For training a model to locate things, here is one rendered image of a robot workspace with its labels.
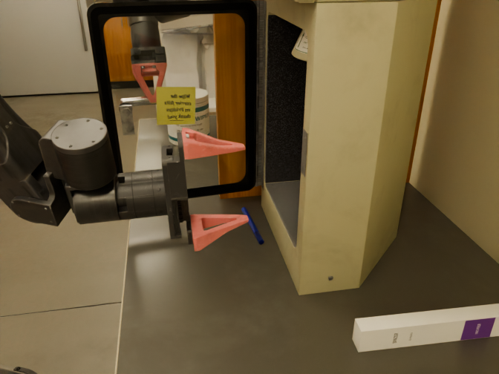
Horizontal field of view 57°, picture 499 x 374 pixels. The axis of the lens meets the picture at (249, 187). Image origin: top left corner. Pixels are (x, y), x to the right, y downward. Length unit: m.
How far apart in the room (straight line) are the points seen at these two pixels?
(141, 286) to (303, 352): 0.31
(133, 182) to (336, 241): 0.37
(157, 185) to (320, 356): 0.35
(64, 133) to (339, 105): 0.36
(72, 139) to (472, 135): 0.82
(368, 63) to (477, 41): 0.44
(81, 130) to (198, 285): 0.41
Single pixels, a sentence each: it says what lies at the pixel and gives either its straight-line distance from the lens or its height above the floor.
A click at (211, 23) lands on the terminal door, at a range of 0.90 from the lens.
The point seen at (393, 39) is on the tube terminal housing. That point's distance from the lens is 0.67.
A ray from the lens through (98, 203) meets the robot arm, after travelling 0.55.
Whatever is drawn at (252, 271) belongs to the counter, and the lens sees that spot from 0.86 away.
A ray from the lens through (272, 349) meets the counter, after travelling 0.72.
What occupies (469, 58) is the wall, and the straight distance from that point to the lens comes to 1.09.
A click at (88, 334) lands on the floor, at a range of 2.19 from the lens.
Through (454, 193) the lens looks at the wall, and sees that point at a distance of 1.14.
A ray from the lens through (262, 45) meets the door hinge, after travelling 0.94.
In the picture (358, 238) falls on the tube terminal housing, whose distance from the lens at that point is 0.78.
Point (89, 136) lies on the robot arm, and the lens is 0.51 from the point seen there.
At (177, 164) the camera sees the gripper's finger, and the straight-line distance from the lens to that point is 0.52.
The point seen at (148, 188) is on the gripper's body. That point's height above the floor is 1.22.
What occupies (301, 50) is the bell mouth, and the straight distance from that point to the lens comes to 0.75.
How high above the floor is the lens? 1.47
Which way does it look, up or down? 27 degrees down
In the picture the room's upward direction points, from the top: straight up
